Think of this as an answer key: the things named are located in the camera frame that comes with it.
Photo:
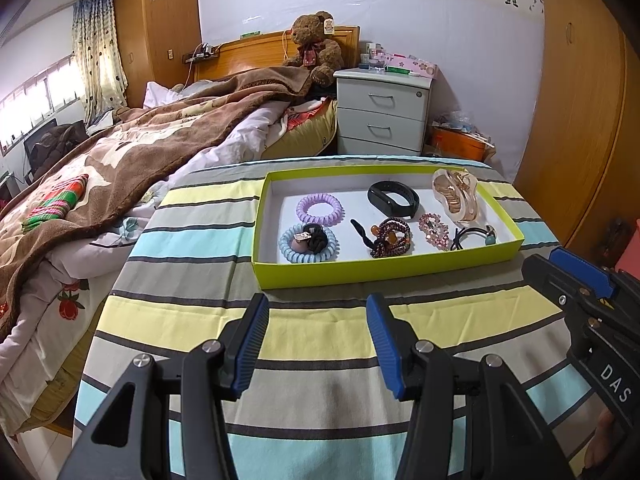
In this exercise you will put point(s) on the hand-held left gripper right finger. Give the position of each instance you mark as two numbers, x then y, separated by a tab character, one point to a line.
386	350

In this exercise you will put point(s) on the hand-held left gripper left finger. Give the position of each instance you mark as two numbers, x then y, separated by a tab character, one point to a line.
249	350

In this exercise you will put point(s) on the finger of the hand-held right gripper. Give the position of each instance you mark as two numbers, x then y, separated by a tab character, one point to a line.
580	270
555	285

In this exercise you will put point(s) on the green cardboard box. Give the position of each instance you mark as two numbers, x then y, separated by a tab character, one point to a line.
350	272

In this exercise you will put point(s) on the black hair clip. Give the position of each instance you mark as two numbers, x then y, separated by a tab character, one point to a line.
360	230

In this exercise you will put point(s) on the pink rhinestone hair clip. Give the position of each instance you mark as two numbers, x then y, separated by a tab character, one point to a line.
432	227

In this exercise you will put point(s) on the black wristband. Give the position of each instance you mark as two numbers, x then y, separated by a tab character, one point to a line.
380	195

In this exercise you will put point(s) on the person's right hand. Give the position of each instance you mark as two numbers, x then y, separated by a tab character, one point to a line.
607	435

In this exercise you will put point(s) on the striped bed sheet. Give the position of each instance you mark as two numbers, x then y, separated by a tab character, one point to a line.
325	320

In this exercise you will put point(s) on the rose gold hair claw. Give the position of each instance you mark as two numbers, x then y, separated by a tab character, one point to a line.
457	197

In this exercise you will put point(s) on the plain wooden wardrobe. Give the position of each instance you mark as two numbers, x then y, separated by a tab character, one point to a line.
575	110

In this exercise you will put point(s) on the orange box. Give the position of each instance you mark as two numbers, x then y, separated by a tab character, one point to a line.
457	142

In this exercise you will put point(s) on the clear plastic bags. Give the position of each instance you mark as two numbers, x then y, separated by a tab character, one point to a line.
462	122

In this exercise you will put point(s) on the yellow printed pillow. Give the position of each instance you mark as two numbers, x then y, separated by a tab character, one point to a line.
300	135

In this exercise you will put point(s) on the brown fleece blanket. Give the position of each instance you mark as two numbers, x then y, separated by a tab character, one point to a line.
150	150

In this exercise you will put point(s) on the grey nightstand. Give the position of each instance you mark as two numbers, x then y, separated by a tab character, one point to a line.
380	110

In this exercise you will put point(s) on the pink flowered box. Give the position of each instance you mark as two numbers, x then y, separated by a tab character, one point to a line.
420	66

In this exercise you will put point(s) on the dark clothing pile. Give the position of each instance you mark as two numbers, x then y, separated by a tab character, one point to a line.
57	145

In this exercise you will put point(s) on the wooden headboard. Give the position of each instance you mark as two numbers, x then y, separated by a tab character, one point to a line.
250	52

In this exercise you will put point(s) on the power strip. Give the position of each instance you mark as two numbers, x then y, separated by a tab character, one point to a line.
202	53

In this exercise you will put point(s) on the window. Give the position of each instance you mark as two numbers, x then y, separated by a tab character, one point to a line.
35	105

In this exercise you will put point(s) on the brown teddy bear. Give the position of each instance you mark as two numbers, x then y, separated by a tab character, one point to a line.
310	30

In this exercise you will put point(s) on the wooden wardrobe with flower marks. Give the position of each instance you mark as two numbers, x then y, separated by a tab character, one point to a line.
160	35

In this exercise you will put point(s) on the dotted curtain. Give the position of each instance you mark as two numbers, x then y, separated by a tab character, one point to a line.
97	50

